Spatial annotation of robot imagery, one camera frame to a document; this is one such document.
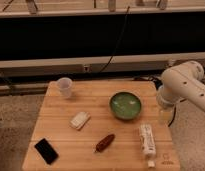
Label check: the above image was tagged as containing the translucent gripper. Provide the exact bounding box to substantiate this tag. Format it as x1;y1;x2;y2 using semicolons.
159;108;174;125

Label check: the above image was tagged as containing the black smartphone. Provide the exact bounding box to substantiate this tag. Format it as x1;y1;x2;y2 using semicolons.
34;138;58;164

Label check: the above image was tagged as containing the white tube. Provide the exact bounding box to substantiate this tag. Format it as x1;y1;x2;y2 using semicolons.
139;124;156;168

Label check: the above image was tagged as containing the black hanging cable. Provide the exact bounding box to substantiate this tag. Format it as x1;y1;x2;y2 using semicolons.
97;4;132;74

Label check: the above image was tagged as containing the clear plastic cup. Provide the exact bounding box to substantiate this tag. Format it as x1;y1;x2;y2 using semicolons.
57;77;73;98

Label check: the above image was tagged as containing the blue power adapter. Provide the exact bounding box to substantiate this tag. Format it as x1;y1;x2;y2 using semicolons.
154;81;162;90

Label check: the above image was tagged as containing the green bowl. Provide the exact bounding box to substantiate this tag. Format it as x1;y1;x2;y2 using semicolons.
109;92;142;121

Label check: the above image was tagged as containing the black cable coil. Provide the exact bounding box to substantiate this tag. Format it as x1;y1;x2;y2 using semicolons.
134;75;163;85

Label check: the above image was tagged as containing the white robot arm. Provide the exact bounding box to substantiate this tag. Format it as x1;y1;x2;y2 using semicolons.
156;61;205;126

